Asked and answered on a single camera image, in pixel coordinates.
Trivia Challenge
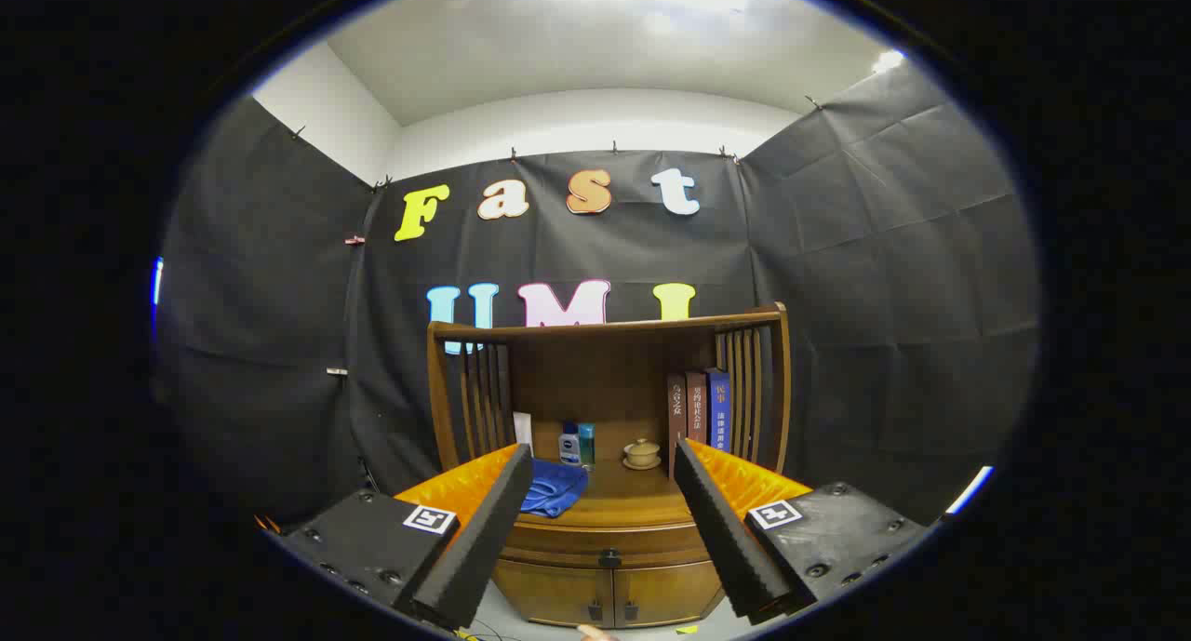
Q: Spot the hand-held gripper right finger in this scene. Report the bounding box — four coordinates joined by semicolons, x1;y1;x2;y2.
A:
672;437;933;625

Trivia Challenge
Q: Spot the dark brown book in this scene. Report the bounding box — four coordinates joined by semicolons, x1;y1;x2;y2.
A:
666;373;689;479

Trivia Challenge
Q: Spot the reddish brown book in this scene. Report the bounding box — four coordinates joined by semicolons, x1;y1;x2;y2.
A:
686;371;708;447

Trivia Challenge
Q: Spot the wooden drawer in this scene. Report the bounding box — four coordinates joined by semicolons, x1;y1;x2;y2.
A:
498;520;716;570

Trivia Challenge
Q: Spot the blue book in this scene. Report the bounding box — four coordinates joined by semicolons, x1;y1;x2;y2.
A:
705;368;732;451

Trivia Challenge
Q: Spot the wooden countertop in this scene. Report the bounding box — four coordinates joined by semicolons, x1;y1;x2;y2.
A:
516;455;699;530

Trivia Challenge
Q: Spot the blue towel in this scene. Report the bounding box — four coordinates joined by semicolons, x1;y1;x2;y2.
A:
519;458;589;519

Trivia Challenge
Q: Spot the wooden cabinet door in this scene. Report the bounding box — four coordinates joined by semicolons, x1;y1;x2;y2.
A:
491;560;615;629
612;560;725;628

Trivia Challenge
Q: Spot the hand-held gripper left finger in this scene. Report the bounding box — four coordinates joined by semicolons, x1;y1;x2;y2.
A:
256;443;535;631

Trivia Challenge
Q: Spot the wooden cabinet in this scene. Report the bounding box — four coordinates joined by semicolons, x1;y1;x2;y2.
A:
426;302;794;629

